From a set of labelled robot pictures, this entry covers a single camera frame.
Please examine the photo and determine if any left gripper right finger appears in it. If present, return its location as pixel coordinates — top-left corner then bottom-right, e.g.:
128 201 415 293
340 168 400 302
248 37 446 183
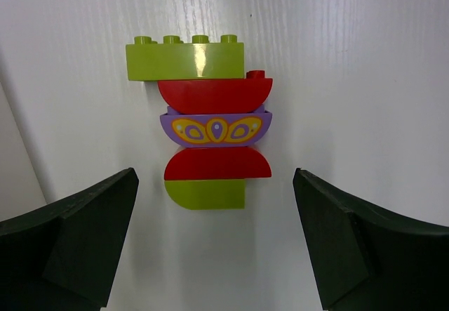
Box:
293 168 448 310

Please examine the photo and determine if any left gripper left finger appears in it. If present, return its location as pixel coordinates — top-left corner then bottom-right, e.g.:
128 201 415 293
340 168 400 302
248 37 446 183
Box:
1 168 139 310

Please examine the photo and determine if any lego stack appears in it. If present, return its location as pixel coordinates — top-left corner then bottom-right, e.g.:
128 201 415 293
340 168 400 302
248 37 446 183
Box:
126 34 273 210

